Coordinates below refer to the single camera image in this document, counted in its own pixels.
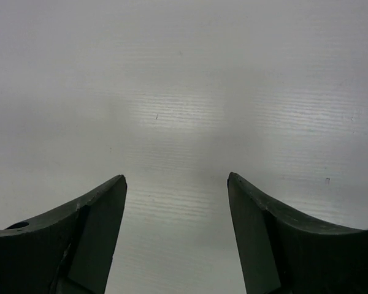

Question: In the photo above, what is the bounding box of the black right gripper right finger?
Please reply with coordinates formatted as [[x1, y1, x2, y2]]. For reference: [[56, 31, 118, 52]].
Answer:
[[227, 173, 368, 293]]

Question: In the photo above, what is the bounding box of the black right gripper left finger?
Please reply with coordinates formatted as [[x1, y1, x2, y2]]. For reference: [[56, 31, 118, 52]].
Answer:
[[0, 175, 127, 293]]

